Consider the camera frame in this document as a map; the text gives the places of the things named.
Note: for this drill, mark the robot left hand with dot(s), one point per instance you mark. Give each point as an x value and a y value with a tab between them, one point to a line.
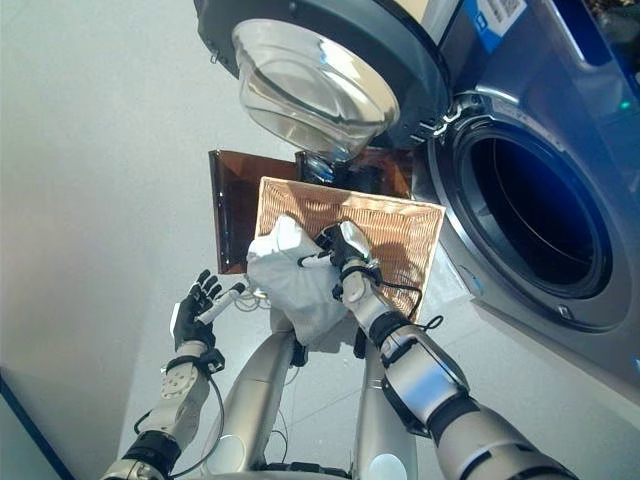
190	320

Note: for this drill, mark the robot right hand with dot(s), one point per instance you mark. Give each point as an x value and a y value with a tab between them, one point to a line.
347	245

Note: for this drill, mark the white garment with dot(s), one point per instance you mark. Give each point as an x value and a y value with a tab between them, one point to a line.
295	290

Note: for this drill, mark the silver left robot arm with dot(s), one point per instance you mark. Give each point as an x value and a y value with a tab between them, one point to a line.
175	395

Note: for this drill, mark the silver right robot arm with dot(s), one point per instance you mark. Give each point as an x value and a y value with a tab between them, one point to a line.
425	380

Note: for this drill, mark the round washing machine door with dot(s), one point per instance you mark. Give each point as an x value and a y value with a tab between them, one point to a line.
390	35

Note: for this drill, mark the grey washing machine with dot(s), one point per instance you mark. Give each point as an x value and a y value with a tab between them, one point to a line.
540	85

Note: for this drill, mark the wicker laundry basket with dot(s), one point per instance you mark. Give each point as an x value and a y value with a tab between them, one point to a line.
395	225

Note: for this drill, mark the person's beige trouser leg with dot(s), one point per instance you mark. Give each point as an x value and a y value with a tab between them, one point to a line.
255	400

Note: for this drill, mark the small blue sticker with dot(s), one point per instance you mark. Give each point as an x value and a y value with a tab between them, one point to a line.
478	286

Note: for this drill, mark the black skirting strip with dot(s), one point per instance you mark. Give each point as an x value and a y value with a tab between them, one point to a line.
30	425

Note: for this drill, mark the blue QR code sticker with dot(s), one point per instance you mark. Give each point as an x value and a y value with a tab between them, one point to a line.
492	20

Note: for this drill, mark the blue washer control panel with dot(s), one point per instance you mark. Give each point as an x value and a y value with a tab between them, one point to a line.
610	40

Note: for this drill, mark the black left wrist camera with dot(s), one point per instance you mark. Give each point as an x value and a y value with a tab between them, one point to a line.
214	361

